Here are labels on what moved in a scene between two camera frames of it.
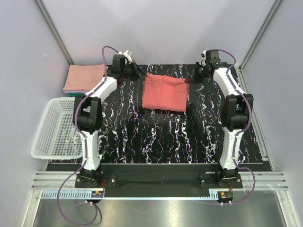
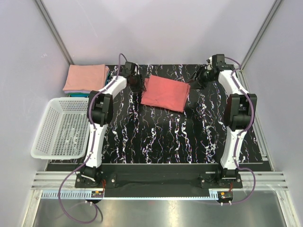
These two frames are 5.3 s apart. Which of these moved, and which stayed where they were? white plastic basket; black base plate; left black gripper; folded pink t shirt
Moved: left black gripper
Stayed: folded pink t shirt; black base plate; white plastic basket
